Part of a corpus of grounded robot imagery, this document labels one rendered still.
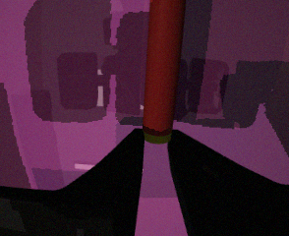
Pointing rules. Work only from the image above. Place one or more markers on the red cylinder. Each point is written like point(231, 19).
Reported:
point(164, 45)

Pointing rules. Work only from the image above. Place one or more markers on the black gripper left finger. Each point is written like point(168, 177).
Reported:
point(103, 202)

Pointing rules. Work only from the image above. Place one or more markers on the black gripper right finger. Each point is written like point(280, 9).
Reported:
point(219, 197)

